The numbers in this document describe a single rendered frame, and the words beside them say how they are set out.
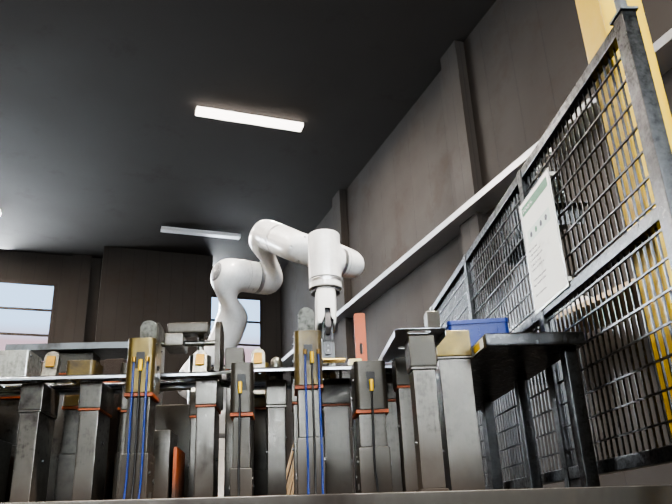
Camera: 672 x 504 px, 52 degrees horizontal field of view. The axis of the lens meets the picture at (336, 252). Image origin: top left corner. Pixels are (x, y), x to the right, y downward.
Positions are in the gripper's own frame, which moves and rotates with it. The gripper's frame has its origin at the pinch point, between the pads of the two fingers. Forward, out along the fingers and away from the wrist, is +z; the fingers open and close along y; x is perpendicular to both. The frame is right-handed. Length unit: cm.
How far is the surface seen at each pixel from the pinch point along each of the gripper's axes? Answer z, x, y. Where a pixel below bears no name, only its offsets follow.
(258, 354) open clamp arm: -3.1, -17.6, -14.6
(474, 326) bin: -8.2, 40.2, -9.7
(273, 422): 17.1, -13.4, 2.0
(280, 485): 31.0, -11.9, 2.0
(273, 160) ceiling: -393, -23, -598
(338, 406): 13.7, 2.0, 1.5
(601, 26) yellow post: -57, 58, 52
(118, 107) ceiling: -392, -188, -481
